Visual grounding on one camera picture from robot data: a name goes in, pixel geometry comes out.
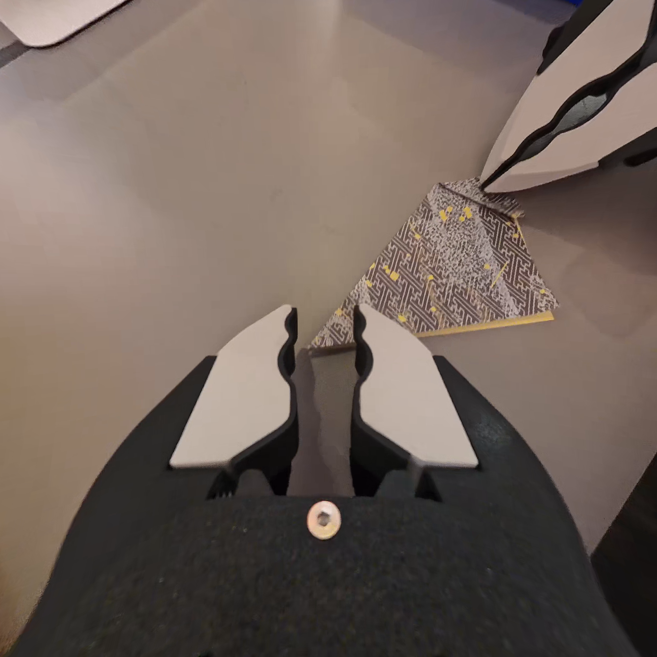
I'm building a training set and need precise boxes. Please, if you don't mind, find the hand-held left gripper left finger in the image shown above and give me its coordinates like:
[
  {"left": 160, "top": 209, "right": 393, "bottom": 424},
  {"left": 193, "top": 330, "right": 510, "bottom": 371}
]
[{"left": 168, "top": 304, "right": 299, "bottom": 496}]

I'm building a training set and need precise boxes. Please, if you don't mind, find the black patterned origami paper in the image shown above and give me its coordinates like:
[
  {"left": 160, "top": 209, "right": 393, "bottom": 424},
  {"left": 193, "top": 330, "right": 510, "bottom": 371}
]
[{"left": 307, "top": 176, "right": 561, "bottom": 356}]

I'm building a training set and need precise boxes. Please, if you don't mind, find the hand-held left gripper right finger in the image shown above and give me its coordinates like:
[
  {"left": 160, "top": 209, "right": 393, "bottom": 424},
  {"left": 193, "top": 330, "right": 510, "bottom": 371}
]
[{"left": 350, "top": 303, "right": 479, "bottom": 497}]

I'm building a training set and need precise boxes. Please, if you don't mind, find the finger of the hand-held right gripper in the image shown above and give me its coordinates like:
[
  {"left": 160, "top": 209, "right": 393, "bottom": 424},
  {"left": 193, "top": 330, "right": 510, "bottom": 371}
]
[
  {"left": 481, "top": 0, "right": 657, "bottom": 179},
  {"left": 482, "top": 61, "right": 657, "bottom": 194}
]

